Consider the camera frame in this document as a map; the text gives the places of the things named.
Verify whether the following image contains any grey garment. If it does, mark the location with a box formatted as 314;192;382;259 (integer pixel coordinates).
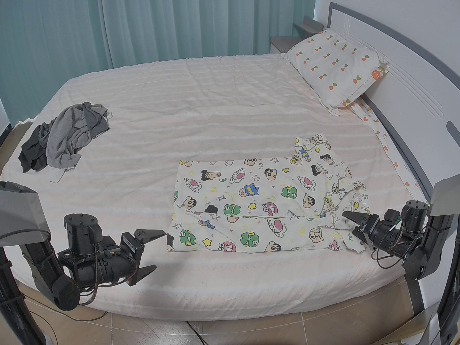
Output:
46;102;111;169

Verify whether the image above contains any grey bedside table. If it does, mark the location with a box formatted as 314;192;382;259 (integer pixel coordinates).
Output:
270;16;324;54

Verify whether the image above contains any white garment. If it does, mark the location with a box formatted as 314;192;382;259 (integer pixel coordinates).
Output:
49;165;79;184

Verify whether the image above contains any blue-green curtain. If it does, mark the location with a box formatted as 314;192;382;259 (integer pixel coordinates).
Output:
0;0;317;128

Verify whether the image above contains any white printed pillow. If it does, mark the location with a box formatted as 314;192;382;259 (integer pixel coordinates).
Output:
286;28;390;109

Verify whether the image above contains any white printed pyjama top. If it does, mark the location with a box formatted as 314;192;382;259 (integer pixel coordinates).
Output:
166;132;371;254

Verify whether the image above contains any black garment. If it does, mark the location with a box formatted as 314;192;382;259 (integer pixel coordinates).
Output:
19;121;58;173

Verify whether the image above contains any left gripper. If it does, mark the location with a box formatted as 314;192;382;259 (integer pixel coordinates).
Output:
97;230;168;287

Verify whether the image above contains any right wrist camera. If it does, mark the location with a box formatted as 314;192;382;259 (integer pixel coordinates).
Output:
383;209;402;226

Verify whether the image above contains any bed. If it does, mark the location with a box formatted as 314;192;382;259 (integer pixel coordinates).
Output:
0;2;460;324

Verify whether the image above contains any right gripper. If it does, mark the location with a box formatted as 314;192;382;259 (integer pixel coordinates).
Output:
342;211;395;253

